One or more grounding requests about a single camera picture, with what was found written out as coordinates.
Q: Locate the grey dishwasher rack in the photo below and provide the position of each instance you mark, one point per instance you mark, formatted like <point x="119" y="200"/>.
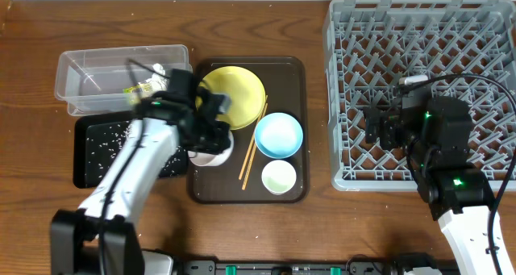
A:
<point x="370" y="45"/>

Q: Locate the white cup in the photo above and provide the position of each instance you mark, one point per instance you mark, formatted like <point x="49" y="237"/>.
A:
<point x="278" y="177"/>

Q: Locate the dark brown tray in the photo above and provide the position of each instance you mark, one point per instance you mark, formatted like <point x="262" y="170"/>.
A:
<point x="267" y="159"/>

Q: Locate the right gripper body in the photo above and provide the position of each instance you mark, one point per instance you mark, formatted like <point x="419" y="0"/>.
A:
<point x="393" y="135"/>

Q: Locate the pink white bowl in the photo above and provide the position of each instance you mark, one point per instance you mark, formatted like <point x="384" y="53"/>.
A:
<point x="209" y="160"/>

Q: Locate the black waste tray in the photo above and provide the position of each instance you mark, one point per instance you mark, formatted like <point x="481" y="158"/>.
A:
<point x="98" y="139"/>

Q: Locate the light blue bowl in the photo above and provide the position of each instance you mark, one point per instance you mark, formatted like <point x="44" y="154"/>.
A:
<point x="278" y="135"/>

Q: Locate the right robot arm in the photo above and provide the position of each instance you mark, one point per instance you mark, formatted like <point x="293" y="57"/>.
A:
<point x="435" y="139"/>

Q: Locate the clear plastic bin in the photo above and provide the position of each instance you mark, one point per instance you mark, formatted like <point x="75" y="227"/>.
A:
<point x="92" y="81"/>

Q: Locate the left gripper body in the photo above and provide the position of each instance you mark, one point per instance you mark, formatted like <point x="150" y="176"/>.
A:
<point x="208" y="137"/>

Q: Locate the white tissue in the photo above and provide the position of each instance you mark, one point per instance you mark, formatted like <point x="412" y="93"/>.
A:
<point x="159" y="73"/>

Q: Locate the yellow plate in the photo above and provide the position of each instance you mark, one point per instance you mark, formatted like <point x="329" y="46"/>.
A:
<point x="245" y="90"/>

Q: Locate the wooden chopstick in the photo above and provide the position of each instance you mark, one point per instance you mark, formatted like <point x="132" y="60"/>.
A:
<point x="245" y="161"/>
<point x="248" y="169"/>

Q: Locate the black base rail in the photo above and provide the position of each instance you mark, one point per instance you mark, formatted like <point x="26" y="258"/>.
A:
<point x="411" y="263"/>

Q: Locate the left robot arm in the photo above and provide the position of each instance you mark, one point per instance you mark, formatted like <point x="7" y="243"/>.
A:
<point x="99" y="237"/>

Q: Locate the yellow snack wrapper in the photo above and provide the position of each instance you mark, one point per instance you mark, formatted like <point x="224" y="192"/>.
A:
<point x="145" y="89"/>

